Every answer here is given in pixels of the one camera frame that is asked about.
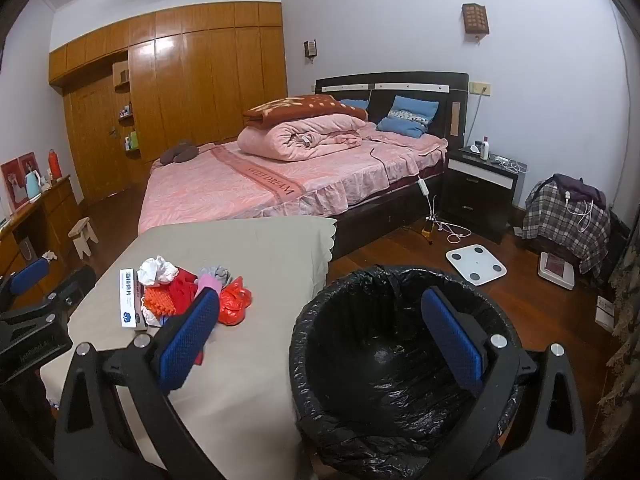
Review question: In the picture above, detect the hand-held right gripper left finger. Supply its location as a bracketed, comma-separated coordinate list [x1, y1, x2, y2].
[52, 287, 236, 480]

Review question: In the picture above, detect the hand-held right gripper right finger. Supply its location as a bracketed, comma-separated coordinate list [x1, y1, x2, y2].
[420, 287, 588, 480]

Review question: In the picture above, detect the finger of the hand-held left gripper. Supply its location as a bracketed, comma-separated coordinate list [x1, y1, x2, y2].
[46, 266, 97, 307]
[0, 257, 52, 311]

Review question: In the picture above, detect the orange foam mesh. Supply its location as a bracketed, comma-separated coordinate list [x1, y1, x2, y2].
[141, 285, 176, 317]

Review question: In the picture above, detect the white cloth ball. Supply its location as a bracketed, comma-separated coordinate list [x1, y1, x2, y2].
[137, 256, 178, 286]

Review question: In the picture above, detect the trash bin with black bag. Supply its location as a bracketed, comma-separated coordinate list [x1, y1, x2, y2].
[289, 265, 538, 480]

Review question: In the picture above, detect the small wooden stool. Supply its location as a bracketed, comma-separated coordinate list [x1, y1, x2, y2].
[68, 217, 98, 257]

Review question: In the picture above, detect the red plastic bag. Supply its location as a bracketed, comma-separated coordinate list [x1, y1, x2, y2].
[217, 277, 253, 327]

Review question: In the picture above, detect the white printed carton box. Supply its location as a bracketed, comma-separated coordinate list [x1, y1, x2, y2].
[119, 267, 150, 331]

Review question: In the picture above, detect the grey crumpled sock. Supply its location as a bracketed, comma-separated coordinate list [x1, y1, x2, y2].
[200, 264, 233, 283]

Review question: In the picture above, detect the wooden sideboard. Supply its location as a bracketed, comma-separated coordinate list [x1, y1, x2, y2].
[0, 175, 83, 281]

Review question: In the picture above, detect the white bathroom scale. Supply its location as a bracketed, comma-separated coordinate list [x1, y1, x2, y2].
[446, 244, 507, 287]

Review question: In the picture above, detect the pale electric kettle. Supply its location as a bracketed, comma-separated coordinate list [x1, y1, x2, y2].
[22, 170, 43, 200]

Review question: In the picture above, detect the red picture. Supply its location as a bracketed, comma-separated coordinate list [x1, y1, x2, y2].
[0, 152, 38, 208]

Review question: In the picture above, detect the white scale with red panel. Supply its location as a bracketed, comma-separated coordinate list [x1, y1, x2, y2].
[537, 251, 576, 291]

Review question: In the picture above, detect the dark nightstand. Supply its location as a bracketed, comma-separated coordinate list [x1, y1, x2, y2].
[440, 146, 521, 243]

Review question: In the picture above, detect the pink bedspread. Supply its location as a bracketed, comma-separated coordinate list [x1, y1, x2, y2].
[137, 127, 448, 236]

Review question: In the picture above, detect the white cardboard box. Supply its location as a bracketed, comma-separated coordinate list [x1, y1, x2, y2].
[595, 296, 616, 333]

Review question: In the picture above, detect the plaid cloth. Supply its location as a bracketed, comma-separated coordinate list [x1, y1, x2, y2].
[522, 175, 612, 278]

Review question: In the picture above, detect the brown neck pillow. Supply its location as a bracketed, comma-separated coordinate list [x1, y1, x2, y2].
[159, 140, 198, 165]

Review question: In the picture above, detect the patterned curtain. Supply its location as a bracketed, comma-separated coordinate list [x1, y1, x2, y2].
[585, 240, 640, 461]

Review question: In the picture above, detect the purple bag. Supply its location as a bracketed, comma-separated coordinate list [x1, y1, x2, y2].
[552, 173, 608, 208]

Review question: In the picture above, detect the folded pink duvet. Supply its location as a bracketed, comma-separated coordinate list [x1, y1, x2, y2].
[237, 115, 368, 162]

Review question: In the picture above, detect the large blue pillow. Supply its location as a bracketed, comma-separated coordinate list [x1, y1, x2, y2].
[376, 95, 440, 139]

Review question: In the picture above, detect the wooden wardrobe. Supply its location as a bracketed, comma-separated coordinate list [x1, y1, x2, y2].
[48, 1, 288, 206]

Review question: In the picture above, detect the dark wooden bed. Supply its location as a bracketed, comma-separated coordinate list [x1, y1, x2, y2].
[137, 71, 471, 261]

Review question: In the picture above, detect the brown patterned pillow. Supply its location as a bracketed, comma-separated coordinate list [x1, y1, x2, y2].
[242, 94, 368, 128]

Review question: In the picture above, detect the white floor cable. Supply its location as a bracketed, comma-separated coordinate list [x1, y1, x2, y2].
[430, 195, 471, 243]

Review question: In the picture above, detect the white charger cable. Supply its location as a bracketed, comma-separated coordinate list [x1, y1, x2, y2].
[565, 192, 596, 233]

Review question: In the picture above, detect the wooden wall lamp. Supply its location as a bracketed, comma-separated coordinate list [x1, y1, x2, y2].
[461, 3, 487, 41]

